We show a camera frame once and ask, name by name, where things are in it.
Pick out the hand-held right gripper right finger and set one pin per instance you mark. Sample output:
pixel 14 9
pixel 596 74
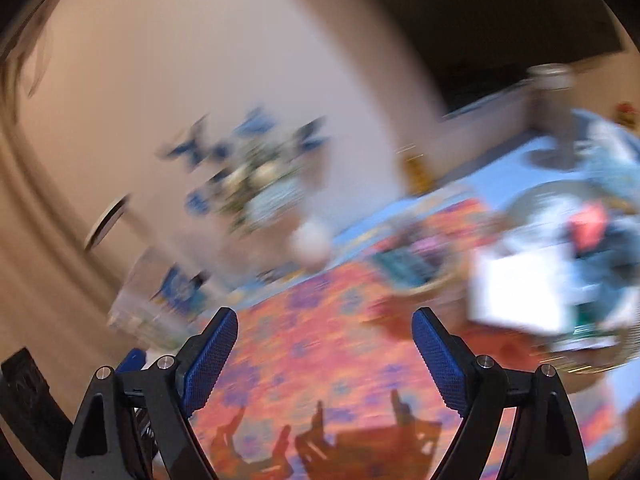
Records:
pixel 440 360

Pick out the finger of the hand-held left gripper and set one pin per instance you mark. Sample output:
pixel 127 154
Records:
pixel 134 361

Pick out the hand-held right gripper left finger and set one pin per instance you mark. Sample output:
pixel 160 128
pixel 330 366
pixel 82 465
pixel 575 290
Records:
pixel 210 365

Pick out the woven basket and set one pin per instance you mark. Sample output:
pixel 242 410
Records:
pixel 435 280

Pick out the teal tissue packet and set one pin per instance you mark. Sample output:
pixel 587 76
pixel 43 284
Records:
pixel 400 260

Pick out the white towel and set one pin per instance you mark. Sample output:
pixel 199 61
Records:
pixel 520 285

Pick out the teal barcode packet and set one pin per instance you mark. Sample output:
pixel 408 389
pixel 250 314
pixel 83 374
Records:
pixel 595 322

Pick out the red soft item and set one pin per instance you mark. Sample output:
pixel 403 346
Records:
pixel 590 225

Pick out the row of books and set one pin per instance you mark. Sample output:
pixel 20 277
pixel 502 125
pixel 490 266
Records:
pixel 140 320

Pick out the blue study book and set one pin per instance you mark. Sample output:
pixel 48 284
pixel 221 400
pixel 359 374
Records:
pixel 180 287

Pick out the floral printed mat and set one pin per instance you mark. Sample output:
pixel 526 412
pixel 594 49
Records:
pixel 325 320

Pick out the white tube with black band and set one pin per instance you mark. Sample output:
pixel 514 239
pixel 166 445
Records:
pixel 105 222

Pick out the white vase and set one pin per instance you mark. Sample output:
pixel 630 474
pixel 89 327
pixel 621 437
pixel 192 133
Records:
pixel 310 245

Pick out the small amber bottle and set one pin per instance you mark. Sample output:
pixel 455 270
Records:
pixel 415 170

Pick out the blue and white flowers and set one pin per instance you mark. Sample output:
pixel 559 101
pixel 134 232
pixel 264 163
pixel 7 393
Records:
pixel 250 175

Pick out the metal thermos bottle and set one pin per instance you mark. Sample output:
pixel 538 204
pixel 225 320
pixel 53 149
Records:
pixel 550 110

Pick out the dark furniture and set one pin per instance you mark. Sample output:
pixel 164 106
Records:
pixel 475 20

